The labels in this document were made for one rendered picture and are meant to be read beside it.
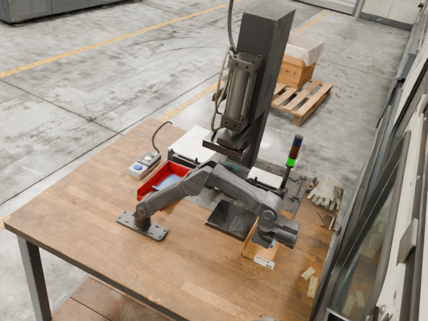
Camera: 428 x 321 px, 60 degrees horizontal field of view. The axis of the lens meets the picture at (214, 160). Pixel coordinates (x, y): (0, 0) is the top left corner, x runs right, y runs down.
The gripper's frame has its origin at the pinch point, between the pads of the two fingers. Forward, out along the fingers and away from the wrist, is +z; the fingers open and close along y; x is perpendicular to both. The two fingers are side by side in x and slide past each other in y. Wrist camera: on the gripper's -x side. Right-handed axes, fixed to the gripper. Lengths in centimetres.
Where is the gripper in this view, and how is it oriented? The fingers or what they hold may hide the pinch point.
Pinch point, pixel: (264, 237)
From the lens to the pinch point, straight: 138.9
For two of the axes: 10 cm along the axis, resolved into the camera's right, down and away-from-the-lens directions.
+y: 4.5, -8.3, 3.3
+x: -8.9, -3.8, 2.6
